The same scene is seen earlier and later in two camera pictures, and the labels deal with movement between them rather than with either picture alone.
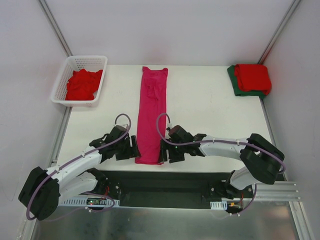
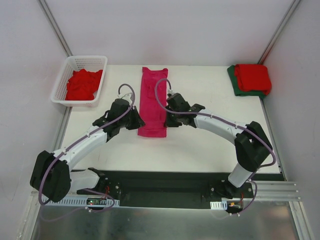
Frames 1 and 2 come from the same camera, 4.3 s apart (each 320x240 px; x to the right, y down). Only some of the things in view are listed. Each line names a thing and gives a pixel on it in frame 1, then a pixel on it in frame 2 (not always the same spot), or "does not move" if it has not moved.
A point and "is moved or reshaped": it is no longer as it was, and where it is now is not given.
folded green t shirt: x=237 y=90 does not move
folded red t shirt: x=253 y=77 does not move
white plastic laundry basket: x=74 y=63 does not move
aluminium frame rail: x=279 y=191 does not move
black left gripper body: x=128 y=149 to x=133 y=118
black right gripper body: x=170 y=153 to x=171 y=119
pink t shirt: x=152 y=115 is moved or reshaped
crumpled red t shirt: x=82 y=84 does not move
